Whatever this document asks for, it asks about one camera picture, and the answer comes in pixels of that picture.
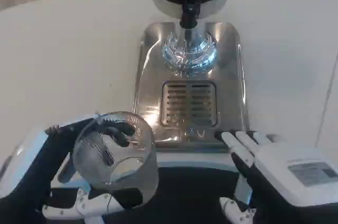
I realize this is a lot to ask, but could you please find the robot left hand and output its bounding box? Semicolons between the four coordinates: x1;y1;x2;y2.
0;114;137;224

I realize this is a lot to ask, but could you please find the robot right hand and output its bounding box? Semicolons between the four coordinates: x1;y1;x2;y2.
219;130;338;224

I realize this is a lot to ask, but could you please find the steel drip tray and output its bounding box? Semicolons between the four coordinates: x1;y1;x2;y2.
132;22;251;154

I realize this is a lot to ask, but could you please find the clear ribbed glass cup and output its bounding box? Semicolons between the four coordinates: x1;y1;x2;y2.
71;111;159;191

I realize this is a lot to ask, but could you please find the robot torso white and black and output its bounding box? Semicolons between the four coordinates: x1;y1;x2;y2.
50;152;255;224

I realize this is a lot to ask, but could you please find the slotted steel drip grid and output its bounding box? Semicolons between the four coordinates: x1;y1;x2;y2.
159;80;219;127

